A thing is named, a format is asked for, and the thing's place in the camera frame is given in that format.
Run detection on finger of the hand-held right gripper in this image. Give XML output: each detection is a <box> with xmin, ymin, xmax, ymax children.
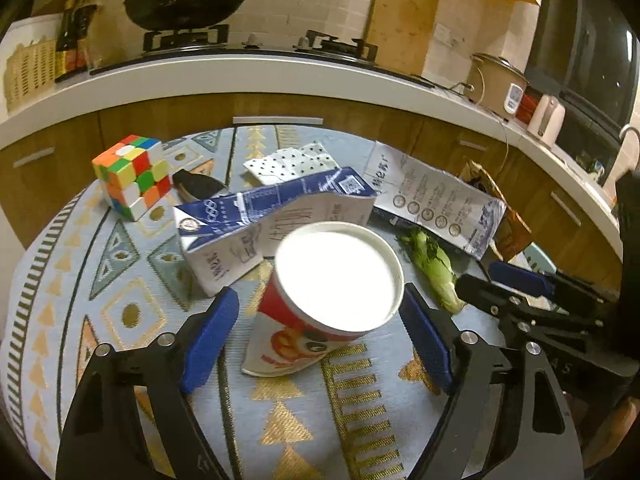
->
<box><xmin>489</xmin><ymin>261</ymin><xmax>621</xmax><ymax>306</ymax></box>
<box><xmin>455</xmin><ymin>274</ymin><xmax>591</xmax><ymax>327</ymax></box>

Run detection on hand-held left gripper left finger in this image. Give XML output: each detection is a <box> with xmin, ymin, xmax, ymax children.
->
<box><xmin>56</xmin><ymin>287</ymin><xmax>241</xmax><ymax>480</ymax></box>

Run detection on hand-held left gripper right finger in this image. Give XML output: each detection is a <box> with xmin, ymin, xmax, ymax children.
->
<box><xmin>400</xmin><ymin>282</ymin><xmax>586</xmax><ymax>480</ymax></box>

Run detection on pale green plastic basket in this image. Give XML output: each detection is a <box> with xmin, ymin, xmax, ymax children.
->
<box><xmin>510</xmin><ymin>241</ymin><xmax>558</xmax><ymax>276</ymax></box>

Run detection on brown snack packet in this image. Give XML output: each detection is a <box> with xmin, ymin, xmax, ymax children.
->
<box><xmin>460</xmin><ymin>160</ymin><xmax>532</xmax><ymax>261</ymax></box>

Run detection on green leafy vegetable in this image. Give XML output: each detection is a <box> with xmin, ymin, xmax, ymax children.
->
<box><xmin>397</xmin><ymin>229</ymin><xmax>466</xmax><ymax>313</ymax></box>

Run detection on red and white paper cup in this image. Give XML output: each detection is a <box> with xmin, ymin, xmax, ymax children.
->
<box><xmin>241</xmin><ymin>221</ymin><xmax>405</xmax><ymax>378</ymax></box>

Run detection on white printed carton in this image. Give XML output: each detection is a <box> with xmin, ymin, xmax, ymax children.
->
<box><xmin>363</xmin><ymin>141</ymin><xmax>507</xmax><ymax>261</ymax></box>

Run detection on blue and white milk carton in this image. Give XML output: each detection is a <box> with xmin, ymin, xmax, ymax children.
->
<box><xmin>174</xmin><ymin>167</ymin><xmax>377</xmax><ymax>298</ymax></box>

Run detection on white dotted paper napkin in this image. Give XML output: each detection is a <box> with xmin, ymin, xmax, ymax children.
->
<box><xmin>243</xmin><ymin>141</ymin><xmax>340</xmax><ymax>186</ymax></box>

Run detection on black car key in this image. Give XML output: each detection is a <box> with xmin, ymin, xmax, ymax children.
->
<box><xmin>172</xmin><ymin>170</ymin><xmax>227</xmax><ymax>202</ymax></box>

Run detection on white electric kettle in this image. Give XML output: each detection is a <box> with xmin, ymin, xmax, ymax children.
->
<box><xmin>527</xmin><ymin>94</ymin><xmax>566</xmax><ymax>145</ymax></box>

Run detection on red cups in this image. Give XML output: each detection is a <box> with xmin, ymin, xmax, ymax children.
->
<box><xmin>517</xmin><ymin>87</ymin><xmax>541</xmax><ymax>123</ymax></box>

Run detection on colourful puzzle cube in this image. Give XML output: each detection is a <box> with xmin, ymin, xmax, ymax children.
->
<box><xmin>92</xmin><ymin>135</ymin><xmax>173</xmax><ymax>222</ymax></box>

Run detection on metal faucet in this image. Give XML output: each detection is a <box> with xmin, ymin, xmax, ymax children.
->
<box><xmin>602</xmin><ymin>126</ymin><xmax>640</xmax><ymax>201</ymax></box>

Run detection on beige rice cooker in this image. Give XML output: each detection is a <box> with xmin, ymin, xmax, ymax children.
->
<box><xmin>467</xmin><ymin>52</ymin><xmax>530</xmax><ymax>118</ymax></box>

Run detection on wooden kitchen base cabinets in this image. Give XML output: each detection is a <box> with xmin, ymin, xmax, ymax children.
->
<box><xmin>0</xmin><ymin>92</ymin><xmax>626</xmax><ymax>291</ymax></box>

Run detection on dark window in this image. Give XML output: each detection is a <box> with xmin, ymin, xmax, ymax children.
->
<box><xmin>525</xmin><ymin>0</ymin><xmax>640</xmax><ymax>156</ymax></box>

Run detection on wooden cutting board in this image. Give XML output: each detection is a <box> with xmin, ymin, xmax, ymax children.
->
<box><xmin>366</xmin><ymin>0</ymin><xmax>440</xmax><ymax>77</ymax></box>

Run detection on black gas stove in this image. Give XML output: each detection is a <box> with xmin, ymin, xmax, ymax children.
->
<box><xmin>89</xmin><ymin>24</ymin><xmax>436</xmax><ymax>90</ymax></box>

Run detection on dark sauce bottle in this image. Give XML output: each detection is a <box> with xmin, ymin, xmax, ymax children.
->
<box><xmin>76</xmin><ymin>4</ymin><xmax>99</xmax><ymax>73</ymax></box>
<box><xmin>54</xmin><ymin>0</ymin><xmax>81</xmax><ymax>83</ymax></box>

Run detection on woven wicker basket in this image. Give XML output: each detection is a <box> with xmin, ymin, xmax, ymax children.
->
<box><xmin>4</xmin><ymin>37</ymin><xmax>57</xmax><ymax>103</ymax></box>

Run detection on black wok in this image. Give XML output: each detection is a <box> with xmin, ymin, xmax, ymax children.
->
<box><xmin>122</xmin><ymin>0</ymin><xmax>296</xmax><ymax>31</ymax></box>

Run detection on white power cable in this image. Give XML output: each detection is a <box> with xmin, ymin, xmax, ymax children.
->
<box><xmin>492</xmin><ymin>109</ymin><xmax>512</xmax><ymax>163</ymax></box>

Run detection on black power cable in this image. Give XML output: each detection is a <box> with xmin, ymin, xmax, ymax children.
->
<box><xmin>410</xmin><ymin>74</ymin><xmax>473</xmax><ymax>95</ymax></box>

